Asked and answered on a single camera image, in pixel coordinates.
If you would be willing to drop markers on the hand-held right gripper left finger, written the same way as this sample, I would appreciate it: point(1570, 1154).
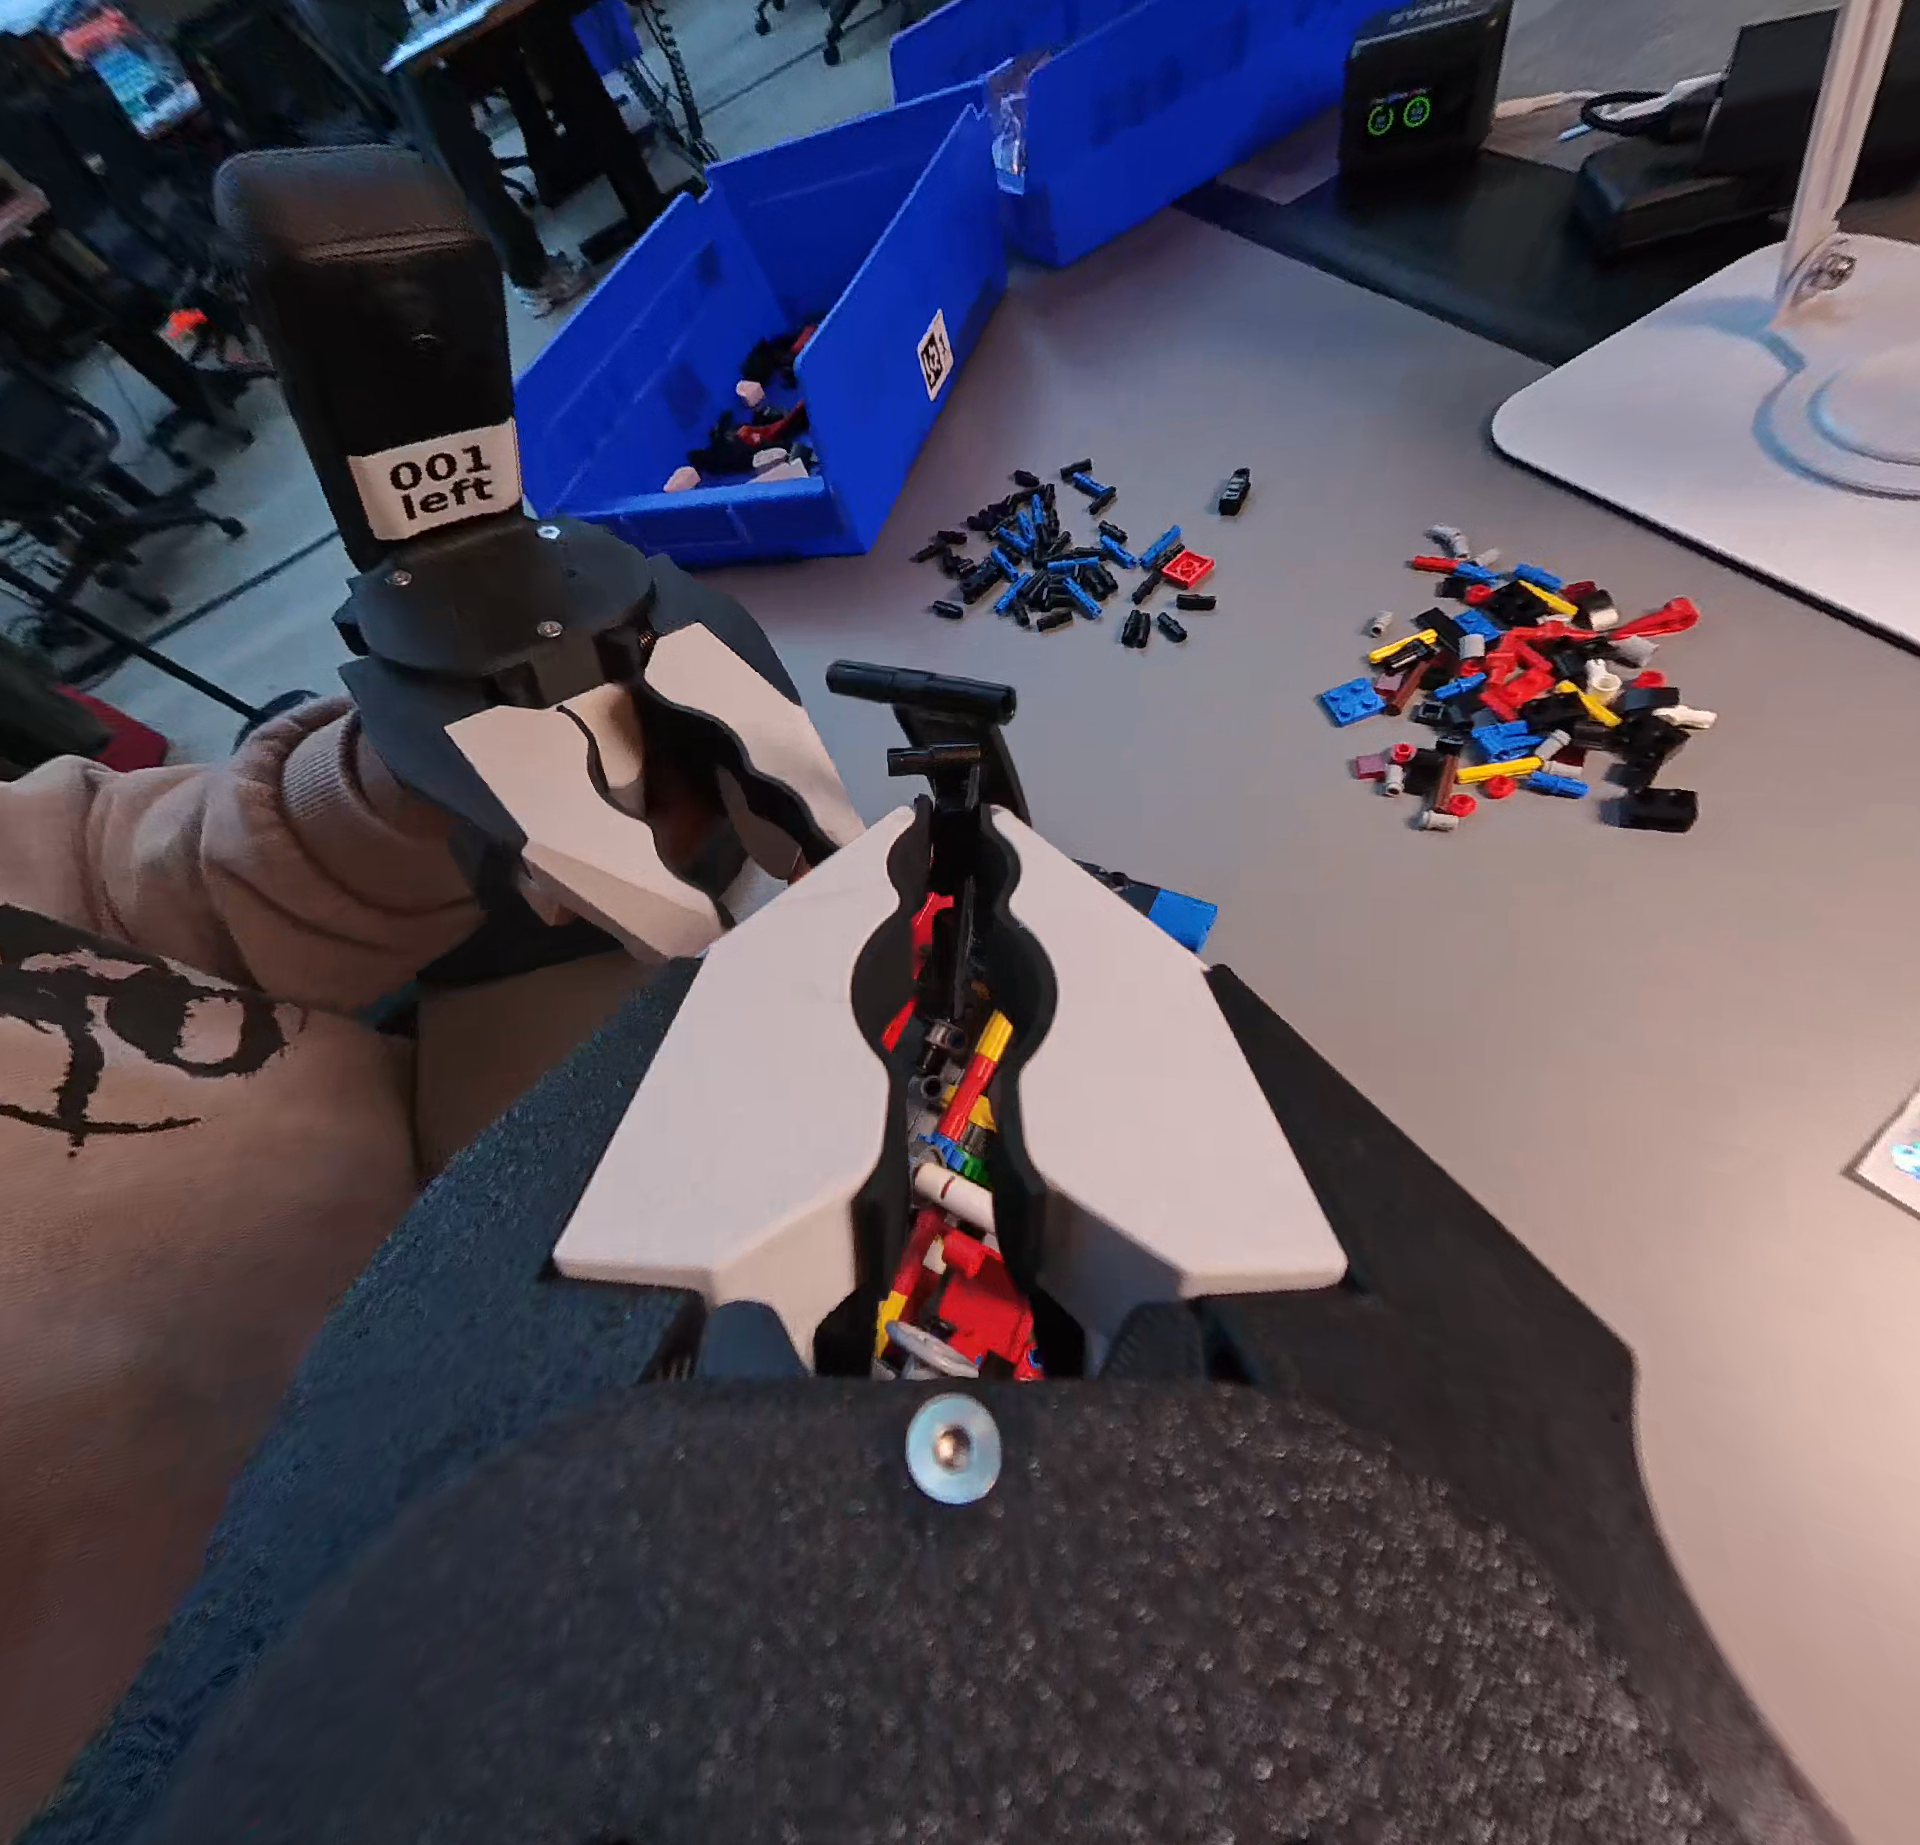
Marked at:
point(736, 1125)

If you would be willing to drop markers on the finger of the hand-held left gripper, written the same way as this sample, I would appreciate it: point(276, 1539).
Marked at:
point(570, 810)
point(765, 735)

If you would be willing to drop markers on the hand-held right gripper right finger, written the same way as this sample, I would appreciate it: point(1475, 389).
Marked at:
point(1170, 1125)

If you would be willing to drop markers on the lego car chassis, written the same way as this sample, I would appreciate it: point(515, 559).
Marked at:
point(960, 1292)

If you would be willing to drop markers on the person's left forearm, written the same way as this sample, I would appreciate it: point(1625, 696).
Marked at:
point(225, 857)

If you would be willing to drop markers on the pile of colourful lego pieces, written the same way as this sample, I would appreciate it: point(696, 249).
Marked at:
point(1515, 677)

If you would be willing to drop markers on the person's left hand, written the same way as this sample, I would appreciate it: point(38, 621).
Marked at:
point(706, 848)

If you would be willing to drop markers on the pile of black blue pins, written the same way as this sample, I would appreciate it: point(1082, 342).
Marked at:
point(1050, 557)

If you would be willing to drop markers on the blue bin with square label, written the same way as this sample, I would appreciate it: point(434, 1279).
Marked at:
point(901, 302)

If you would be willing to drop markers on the small clear plastic bag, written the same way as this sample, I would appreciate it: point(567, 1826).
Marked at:
point(1016, 120)

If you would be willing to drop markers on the holographic sticker sheet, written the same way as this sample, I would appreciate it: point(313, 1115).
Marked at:
point(1892, 1157)

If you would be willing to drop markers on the long blue storage bin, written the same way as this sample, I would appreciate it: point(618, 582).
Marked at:
point(1200, 75)

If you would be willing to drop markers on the black desk mat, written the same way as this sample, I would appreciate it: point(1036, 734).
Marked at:
point(1426, 257)

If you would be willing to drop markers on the black power bank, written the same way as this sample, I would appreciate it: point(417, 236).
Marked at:
point(1426, 75)

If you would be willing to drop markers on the black power adapter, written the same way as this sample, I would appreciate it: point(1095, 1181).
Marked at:
point(1770, 120)

